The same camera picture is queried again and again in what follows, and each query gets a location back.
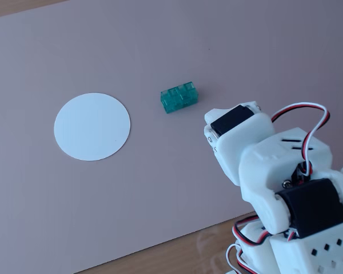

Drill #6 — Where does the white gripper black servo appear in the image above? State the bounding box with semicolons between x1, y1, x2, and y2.
204;100;276;187

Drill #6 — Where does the teal lego brick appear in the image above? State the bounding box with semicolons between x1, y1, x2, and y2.
160;81;200;114

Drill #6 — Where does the white paper circle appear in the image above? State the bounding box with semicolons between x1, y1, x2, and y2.
53;92;131;162

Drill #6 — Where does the pink rectangular mat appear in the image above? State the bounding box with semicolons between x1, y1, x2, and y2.
0;0;343;274

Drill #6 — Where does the red white black gripper cable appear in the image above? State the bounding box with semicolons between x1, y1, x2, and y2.
270;102;332;176

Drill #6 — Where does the red white black arm cable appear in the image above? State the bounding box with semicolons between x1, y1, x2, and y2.
232;215;300;249

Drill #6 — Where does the red white black base cable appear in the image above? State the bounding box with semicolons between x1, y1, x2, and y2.
225;242;257;274

